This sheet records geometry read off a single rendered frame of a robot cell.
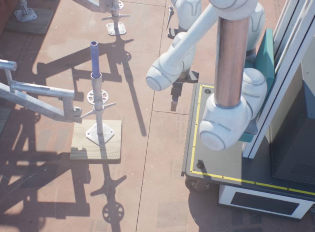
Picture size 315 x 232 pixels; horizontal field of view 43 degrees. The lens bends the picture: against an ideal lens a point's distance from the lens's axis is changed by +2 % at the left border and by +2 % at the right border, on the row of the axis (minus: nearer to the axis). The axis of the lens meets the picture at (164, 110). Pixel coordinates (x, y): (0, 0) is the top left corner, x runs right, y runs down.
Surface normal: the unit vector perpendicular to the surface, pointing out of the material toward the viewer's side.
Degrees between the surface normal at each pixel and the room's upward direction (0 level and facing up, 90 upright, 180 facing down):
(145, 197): 0
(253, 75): 6
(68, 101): 90
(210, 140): 97
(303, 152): 90
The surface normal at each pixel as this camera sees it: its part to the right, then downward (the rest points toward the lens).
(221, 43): -0.73, 0.51
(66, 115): -0.08, 0.76
